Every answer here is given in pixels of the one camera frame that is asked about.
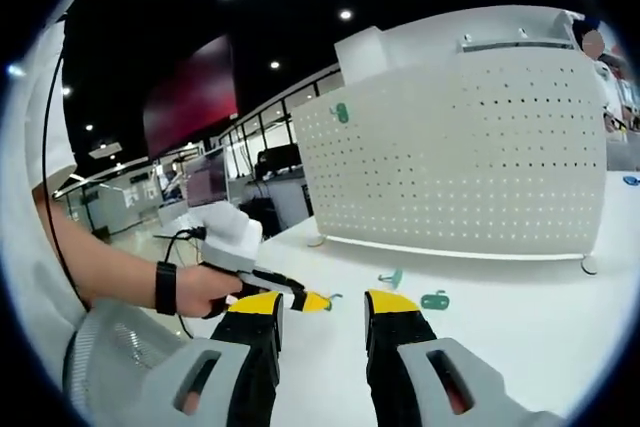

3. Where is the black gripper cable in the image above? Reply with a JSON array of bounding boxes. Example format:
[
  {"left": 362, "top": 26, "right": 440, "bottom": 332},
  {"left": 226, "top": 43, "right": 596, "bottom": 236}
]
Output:
[{"left": 153, "top": 225, "right": 207, "bottom": 341}]

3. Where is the black wristband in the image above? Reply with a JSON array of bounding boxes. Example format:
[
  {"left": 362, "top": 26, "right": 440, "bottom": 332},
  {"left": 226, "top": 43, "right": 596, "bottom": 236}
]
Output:
[{"left": 154, "top": 260, "right": 178, "bottom": 317}]

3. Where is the white perforated mounting plate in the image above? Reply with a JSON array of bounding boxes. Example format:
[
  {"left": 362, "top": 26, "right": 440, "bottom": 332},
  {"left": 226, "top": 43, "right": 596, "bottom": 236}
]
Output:
[{"left": 289, "top": 49, "right": 610, "bottom": 277}]

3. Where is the thin black cable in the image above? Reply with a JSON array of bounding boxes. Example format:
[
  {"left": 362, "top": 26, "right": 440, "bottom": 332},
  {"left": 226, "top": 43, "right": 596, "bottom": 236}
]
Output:
[{"left": 41, "top": 46, "right": 97, "bottom": 311}]

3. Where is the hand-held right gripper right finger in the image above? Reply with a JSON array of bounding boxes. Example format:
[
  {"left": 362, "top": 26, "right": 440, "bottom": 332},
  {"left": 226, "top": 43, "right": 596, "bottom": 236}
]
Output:
[{"left": 363, "top": 289, "right": 566, "bottom": 427}]

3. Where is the person's white shirt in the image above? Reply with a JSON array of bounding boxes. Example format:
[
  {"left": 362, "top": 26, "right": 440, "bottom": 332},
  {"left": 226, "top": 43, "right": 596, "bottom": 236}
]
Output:
[{"left": 0, "top": 0, "right": 85, "bottom": 378}]

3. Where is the desktop monitor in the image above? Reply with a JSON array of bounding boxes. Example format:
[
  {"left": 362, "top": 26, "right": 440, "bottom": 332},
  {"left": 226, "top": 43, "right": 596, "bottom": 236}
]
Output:
[{"left": 184, "top": 150, "right": 230, "bottom": 209}]

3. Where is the person's left hand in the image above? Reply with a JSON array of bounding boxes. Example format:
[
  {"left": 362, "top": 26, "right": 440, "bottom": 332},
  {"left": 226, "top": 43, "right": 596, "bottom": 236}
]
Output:
[{"left": 176, "top": 263, "right": 246, "bottom": 321}]

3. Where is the large dark wall screen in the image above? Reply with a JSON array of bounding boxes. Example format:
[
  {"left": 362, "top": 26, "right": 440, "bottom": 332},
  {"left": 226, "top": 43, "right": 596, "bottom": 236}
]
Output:
[{"left": 141, "top": 33, "right": 240, "bottom": 161}]

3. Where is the white mesh chair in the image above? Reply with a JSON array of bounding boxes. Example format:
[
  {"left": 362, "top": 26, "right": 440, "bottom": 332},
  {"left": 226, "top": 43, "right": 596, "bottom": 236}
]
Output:
[{"left": 62, "top": 296, "right": 189, "bottom": 427}]

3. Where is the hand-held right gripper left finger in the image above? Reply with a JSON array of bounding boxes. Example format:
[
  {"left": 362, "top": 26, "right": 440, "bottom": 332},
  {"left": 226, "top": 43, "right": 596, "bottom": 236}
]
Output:
[{"left": 142, "top": 290, "right": 286, "bottom": 427}]

